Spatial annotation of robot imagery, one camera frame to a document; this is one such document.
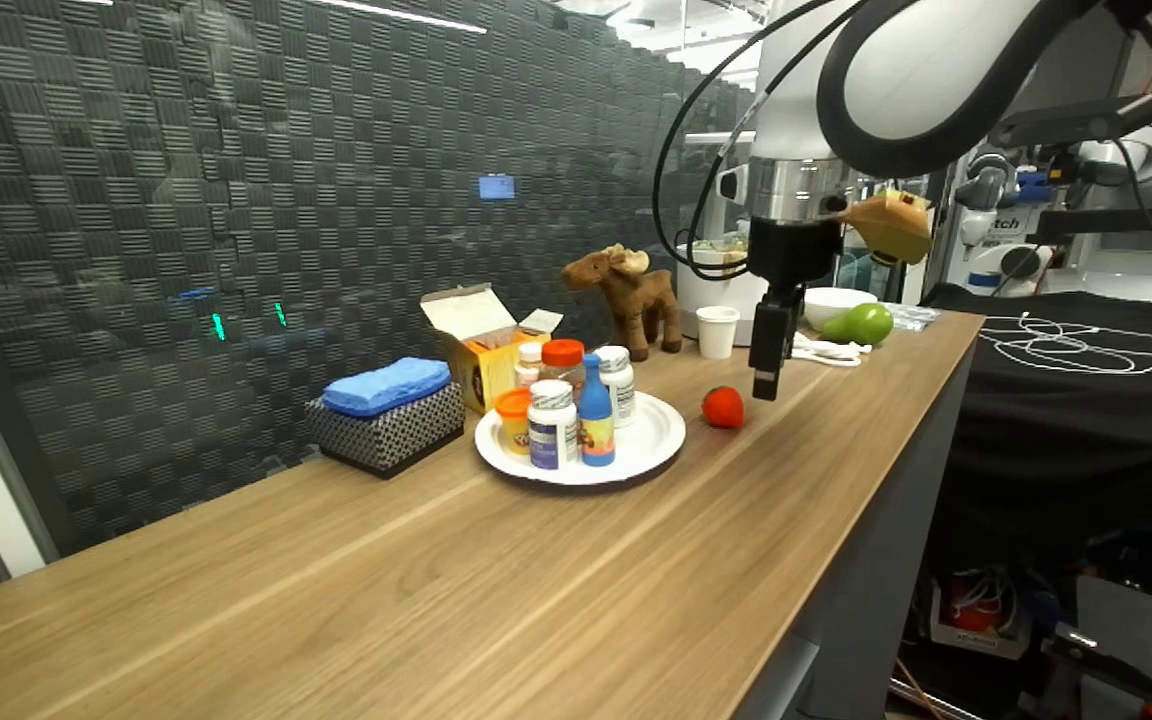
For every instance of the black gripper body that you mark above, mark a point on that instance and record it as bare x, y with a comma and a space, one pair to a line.
789, 256

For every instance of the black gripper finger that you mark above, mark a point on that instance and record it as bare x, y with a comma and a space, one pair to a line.
763, 378
772, 369

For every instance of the blue toy bottle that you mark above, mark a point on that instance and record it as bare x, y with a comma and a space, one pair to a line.
597, 416

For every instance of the white pill bottle blue label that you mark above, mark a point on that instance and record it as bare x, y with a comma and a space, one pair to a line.
551, 425

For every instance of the small white green-label bottle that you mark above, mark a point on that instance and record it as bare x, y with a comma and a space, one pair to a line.
531, 366

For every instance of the orange lid play-doh can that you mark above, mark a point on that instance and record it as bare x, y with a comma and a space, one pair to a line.
513, 416

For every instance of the orange lid spice jar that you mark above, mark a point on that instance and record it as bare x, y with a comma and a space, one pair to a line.
561, 362

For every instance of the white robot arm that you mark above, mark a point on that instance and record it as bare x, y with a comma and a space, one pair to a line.
891, 91

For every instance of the brown moose plush toy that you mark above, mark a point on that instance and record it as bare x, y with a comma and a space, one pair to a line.
639, 296

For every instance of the white round plate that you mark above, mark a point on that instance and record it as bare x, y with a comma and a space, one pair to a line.
646, 441

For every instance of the white paper cup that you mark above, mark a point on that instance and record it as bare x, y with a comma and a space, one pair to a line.
719, 328

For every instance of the white bowl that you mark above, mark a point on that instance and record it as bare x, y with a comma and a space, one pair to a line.
830, 305

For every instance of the green apple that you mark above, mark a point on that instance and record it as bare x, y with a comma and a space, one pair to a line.
858, 326

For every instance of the yellow open cardboard box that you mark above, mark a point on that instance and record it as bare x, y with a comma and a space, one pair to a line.
485, 336

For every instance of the blue folded cloth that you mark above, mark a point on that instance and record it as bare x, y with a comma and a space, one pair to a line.
383, 388

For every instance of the grey basket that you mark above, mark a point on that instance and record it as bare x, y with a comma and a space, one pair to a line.
391, 441

